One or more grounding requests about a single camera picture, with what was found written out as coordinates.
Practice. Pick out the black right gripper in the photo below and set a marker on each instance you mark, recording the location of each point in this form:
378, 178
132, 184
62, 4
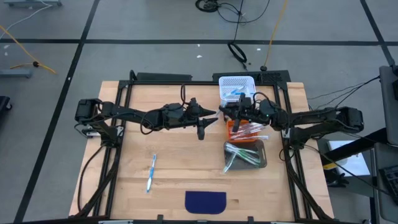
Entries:
248, 110

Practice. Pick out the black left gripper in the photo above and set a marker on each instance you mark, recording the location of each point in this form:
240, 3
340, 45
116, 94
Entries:
194, 116

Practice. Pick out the blue toothbrush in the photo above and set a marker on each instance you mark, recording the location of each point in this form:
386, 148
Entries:
151, 174
237, 91
233, 96

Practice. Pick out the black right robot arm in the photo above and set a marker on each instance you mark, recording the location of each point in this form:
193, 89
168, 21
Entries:
314, 119

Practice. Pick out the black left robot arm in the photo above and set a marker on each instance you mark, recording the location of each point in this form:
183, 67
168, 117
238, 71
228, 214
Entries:
124, 110

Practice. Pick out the small orange plastic bin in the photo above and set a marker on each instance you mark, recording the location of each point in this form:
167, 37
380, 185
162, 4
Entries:
229, 133

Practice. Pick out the white perforated plastic basket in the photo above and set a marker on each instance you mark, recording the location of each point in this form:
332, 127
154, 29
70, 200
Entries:
230, 81

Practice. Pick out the black perforated box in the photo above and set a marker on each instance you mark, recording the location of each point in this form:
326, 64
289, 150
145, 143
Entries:
267, 76

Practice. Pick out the grey translucent plastic bin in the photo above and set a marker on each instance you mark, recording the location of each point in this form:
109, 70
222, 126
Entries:
248, 167

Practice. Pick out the black flat box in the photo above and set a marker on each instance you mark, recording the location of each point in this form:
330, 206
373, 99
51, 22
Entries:
164, 76

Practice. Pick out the purple cloth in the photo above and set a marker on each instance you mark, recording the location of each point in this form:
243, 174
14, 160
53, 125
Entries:
205, 202

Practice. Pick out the black table clamp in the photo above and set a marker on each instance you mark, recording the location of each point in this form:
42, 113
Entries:
250, 219
160, 218

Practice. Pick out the black diagonal bar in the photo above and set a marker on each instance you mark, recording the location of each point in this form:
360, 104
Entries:
357, 143

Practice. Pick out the white box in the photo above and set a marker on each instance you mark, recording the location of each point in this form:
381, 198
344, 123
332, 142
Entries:
354, 165

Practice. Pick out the black keyboard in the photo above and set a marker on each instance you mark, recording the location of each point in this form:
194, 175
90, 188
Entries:
391, 182

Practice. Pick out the grey desk with keyboard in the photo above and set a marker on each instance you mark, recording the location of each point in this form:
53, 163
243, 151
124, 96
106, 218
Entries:
385, 211

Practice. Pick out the grey cart base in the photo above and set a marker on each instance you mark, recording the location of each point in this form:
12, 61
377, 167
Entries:
31, 3
15, 73

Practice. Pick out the black floor object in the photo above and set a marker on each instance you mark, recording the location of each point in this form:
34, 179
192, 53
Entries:
4, 104

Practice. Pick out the black metal table frame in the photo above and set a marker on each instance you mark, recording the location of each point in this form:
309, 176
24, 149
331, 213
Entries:
202, 82

